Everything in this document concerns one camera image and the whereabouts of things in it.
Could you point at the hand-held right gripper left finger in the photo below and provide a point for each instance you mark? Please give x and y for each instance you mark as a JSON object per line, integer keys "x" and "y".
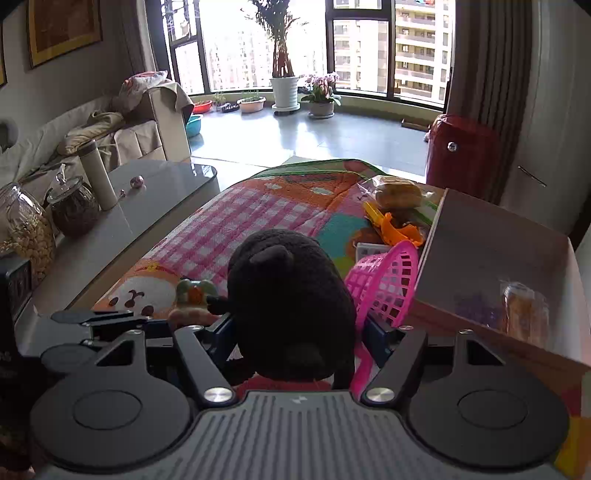
{"x": 220, "y": 339}

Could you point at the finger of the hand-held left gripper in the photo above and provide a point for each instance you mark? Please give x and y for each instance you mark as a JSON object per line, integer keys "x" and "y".
{"x": 69, "y": 359}
{"x": 159, "y": 332}

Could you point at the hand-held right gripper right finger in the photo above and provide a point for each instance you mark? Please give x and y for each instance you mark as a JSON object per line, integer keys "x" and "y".
{"x": 376, "y": 341}

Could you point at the black plush toy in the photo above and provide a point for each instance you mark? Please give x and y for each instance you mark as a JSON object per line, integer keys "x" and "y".
{"x": 286, "y": 295}

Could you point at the yellow toy brick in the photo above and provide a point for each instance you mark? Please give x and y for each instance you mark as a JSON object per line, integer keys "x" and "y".
{"x": 372, "y": 211}

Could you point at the pink cardboard box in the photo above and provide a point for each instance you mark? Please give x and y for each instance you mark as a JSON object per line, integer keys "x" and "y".
{"x": 485, "y": 249}

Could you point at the green and orange toy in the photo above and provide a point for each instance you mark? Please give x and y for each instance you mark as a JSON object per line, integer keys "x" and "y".
{"x": 195, "y": 290}

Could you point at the pink plastic basket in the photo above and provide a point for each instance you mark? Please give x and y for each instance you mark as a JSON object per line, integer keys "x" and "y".
{"x": 385, "y": 281}

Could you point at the white plastic basket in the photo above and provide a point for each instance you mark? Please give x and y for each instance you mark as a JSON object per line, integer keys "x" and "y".
{"x": 371, "y": 251}

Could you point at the orange plastic toy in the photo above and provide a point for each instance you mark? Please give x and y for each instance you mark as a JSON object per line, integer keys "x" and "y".
{"x": 401, "y": 229}

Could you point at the glass jar of pale nuts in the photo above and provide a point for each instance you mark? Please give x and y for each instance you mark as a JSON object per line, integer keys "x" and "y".
{"x": 32, "y": 244}

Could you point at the colourful printed blanket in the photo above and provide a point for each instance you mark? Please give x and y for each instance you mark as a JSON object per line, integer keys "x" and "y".
{"x": 258, "y": 217}

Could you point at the glass jar of dark contents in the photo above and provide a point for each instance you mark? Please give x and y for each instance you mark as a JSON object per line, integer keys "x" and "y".
{"x": 74, "y": 212}

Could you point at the packaged bread bun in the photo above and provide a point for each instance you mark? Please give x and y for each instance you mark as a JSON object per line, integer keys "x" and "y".
{"x": 399, "y": 194}

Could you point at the orange snack in clear packet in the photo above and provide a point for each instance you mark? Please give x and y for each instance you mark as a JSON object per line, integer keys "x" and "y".
{"x": 524, "y": 311}

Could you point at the small pink ball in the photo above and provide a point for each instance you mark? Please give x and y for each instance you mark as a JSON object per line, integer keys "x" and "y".
{"x": 137, "y": 182}

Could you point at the white thermos bottle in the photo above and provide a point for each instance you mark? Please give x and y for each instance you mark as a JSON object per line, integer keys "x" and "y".
{"x": 99, "y": 177}

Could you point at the beige sofa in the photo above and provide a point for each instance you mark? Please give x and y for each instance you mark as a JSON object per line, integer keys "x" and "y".
{"x": 152, "y": 134}

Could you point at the red drum-shaped stool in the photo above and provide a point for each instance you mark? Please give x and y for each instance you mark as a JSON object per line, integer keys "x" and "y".
{"x": 461, "y": 157}

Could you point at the teal basin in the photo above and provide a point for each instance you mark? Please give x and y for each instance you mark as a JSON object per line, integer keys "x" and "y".
{"x": 194, "y": 125}

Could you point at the beige throw cloth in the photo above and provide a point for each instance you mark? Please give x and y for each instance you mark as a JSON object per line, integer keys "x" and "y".
{"x": 87, "y": 134}

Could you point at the brown wooden board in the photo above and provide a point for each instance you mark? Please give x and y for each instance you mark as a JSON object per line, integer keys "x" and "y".
{"x": 415, "y": 124}

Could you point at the red basin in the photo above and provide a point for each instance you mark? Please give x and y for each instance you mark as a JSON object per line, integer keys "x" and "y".
{"x": 202, "y": 107}

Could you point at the dark plant tray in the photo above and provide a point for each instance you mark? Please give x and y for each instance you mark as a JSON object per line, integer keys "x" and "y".
{"x": 230, "y": 109}

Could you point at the pink oval planter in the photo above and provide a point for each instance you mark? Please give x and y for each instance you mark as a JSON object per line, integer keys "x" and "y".
{"x": 252, "y": 105}

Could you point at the floral cushion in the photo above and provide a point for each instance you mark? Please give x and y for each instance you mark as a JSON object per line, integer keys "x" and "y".
{"x": 138, "y": 87}

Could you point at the pink flowering potted plant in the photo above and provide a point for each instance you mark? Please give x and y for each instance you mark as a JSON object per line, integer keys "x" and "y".
{"x": 321, "y": 99}

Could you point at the tall plant in white pot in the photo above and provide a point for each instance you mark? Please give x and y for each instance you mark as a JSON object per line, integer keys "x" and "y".
{"x": 285, "y": 90}

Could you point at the white standing air conditioner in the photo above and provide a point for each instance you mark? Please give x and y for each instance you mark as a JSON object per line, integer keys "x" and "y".
{"x": 558, "y": 138}

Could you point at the beige curtain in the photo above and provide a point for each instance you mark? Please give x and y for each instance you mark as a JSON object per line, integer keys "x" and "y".
{"x": 136, "y": 37}

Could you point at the grey-brown curtain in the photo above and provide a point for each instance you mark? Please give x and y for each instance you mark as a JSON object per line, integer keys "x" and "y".
{"x": 494, "y": 69}

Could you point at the framed yellow picture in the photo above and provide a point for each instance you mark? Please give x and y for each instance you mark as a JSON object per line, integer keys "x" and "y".
{"x": 64, "y": 27}

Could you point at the black window frame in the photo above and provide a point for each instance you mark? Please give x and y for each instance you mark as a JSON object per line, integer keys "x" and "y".
{"x": 328, "y": 50}

